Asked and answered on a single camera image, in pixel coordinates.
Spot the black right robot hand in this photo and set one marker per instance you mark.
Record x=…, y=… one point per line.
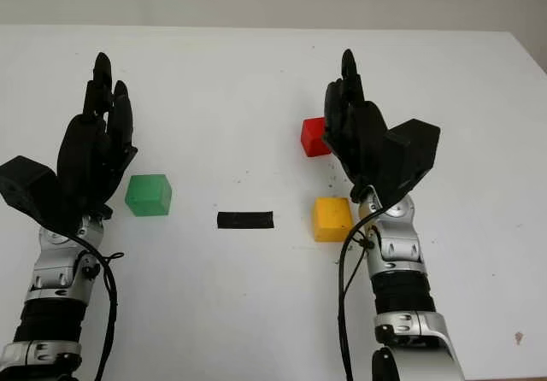
x=359, y=142

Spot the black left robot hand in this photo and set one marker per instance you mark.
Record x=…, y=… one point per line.
x=85, y=154

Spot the red cube block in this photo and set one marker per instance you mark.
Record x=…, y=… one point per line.
x=313, y=139

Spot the green cube block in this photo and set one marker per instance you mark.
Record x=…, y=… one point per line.
x=147, y=195

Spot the yellow cube block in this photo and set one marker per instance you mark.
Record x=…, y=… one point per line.
x=331, y=220

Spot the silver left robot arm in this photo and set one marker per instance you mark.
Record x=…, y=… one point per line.
x=55, y=278

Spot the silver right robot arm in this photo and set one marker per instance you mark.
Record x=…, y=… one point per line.
x=401, y=270

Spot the black tape strip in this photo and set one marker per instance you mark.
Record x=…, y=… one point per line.
x=245, y=220

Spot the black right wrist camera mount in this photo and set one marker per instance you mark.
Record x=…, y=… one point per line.
x=412, y=154

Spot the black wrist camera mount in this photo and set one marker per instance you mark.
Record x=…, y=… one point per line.
x=412, y=154
x=25, y=184

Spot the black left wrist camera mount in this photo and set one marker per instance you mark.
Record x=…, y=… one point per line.
x=25, y=184

